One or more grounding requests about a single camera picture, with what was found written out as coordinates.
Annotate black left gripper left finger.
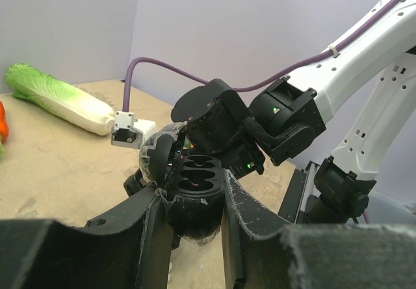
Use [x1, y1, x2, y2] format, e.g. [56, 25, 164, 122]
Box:
[1, 186, 172, 288]

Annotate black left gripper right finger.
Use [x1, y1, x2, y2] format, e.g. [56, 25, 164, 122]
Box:
[222, 170, 415, 288]

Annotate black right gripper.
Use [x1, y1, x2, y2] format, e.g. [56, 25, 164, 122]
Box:
[125, 136, 266, 199]

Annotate black earbud charging case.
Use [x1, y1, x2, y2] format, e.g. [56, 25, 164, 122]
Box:
[139, 122, 225, 246]

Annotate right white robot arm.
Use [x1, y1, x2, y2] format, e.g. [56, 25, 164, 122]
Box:
[170, 0, 415, 223]

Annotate green white napa cabbage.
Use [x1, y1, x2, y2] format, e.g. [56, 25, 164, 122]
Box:
[5, 63, 114, 136]

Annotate orange toy carrot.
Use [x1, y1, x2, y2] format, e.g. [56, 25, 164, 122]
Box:
[0, 102, 9, 143]

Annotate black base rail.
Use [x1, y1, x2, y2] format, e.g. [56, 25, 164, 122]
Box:
[278, 161, 320, 224]

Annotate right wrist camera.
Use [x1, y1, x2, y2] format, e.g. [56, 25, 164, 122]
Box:
[111, 111, 158, 149]

